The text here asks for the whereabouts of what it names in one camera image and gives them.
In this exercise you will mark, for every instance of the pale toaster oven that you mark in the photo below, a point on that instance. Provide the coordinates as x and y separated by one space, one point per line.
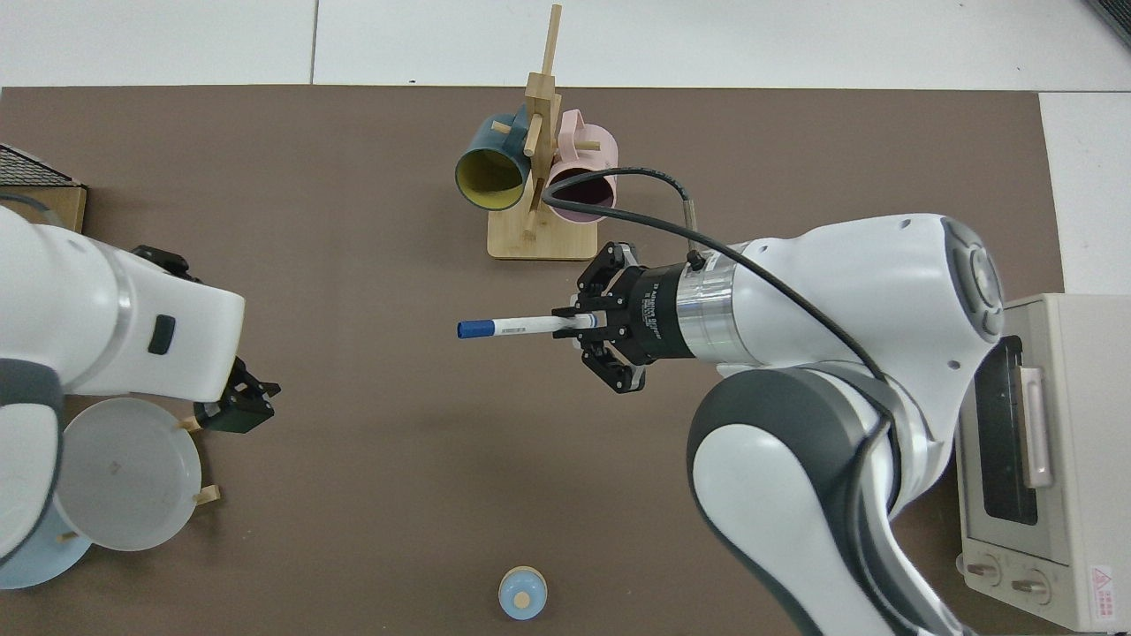
1078 442

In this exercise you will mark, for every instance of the brown table cloth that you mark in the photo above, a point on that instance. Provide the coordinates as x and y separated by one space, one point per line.
353 221

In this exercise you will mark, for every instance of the wooden plate rack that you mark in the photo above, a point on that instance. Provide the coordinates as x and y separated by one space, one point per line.
210 495

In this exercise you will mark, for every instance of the pink cup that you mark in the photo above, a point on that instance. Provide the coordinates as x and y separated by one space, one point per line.
579 159

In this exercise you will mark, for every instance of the light blue plate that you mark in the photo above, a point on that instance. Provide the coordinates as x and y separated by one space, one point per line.
53 565

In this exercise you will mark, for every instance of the dark teal cup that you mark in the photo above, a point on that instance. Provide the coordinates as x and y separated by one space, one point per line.
482 146

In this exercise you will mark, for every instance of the dark corner object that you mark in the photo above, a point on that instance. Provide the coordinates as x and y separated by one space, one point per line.
1118 13

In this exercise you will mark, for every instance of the blue and white marker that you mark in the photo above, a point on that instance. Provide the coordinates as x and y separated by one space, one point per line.
512 327

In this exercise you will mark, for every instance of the grey plate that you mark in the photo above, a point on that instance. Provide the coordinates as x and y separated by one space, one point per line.
132 495

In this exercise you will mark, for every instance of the wooden cup stand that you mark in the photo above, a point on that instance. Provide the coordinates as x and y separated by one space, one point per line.
543 243

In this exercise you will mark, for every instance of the small blue round lid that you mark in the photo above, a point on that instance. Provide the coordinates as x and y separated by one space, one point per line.
512 587

